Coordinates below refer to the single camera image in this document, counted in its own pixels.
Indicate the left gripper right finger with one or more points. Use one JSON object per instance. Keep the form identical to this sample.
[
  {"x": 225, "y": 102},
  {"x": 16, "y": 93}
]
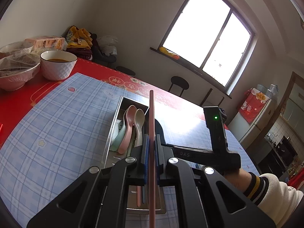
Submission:
[{"x": 204, "y": 197}]

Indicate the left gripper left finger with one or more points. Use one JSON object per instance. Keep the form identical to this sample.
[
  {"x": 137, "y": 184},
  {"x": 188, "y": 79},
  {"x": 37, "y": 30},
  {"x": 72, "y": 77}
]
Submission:
[{"x": 98, "y": 198}]

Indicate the green spoon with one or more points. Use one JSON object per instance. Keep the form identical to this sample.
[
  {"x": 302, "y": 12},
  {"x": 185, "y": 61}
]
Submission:
[{"x": 119, "y": 137}]

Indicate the pink spoon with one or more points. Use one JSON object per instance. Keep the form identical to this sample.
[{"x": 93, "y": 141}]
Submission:
[{"x": 129, "y": 119}]

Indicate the beige spoon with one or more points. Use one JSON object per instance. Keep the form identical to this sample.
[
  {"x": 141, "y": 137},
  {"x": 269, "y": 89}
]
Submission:
[{"x": 139, "y": 122}]

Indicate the blue chopstick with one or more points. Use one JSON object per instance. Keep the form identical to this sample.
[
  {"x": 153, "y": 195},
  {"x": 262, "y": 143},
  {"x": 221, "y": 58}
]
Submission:
[{"x": 143, "y": 195}]

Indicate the white sleeve forearm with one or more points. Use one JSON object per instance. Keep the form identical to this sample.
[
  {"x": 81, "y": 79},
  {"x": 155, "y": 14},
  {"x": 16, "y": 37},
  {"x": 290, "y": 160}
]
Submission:
[{"x": 275, "y": 198}]

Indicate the person's right hand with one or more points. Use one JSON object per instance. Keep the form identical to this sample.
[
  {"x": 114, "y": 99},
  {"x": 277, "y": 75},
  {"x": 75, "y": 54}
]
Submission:
[{"x": 235, "y": 180}]

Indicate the white refrigerator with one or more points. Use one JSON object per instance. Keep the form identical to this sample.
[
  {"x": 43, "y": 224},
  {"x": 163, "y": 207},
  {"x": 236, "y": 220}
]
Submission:
[{"x": 246, "y": 132}]

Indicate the steel utensil tray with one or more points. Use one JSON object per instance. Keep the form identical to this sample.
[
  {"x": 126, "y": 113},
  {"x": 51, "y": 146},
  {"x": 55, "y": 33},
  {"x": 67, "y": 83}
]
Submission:
[{"x": 112, "y": 157}]

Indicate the red cloth on refrigerator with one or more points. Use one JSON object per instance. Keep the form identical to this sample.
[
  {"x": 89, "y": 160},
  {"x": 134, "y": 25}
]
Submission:
[{"x": 253, "y": 104}]

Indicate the blue plaid table mat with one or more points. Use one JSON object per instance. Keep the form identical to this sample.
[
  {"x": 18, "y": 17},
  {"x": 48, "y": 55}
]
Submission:
[{"x": 67, "y": 132}]

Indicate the black round stool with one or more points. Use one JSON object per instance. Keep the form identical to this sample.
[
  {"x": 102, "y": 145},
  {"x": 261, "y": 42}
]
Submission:
[{"x": 180, "y": 82}]

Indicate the window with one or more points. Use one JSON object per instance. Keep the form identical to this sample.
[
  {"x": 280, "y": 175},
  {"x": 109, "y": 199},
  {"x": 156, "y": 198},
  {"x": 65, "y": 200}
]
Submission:
[{"x": 212, "y": 39}]

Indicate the yellow item on sill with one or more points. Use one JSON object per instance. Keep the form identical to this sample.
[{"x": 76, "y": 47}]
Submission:
[{"x": 169, "y": 53}]

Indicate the black waste bin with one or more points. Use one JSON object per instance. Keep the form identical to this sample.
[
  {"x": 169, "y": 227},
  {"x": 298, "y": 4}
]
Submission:
[{"x": 125, "y": 70}]

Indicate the white ceramic bowl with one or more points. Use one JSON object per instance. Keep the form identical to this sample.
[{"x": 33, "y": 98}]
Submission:
[{"x": 57, "y": 65}]

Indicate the plastic covered pink bowl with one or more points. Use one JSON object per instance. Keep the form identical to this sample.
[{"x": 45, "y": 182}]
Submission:
[{"x": 18, "y": 69}]

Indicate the yellow clothes pile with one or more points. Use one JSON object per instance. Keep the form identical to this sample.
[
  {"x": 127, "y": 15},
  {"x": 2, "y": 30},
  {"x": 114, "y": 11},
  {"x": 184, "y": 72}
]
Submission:
[{"x": 79, "y": 42}]

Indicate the white plastic bag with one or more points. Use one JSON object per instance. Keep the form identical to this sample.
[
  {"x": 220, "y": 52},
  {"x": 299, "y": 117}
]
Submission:
[{"x": 107, "y": 44}]

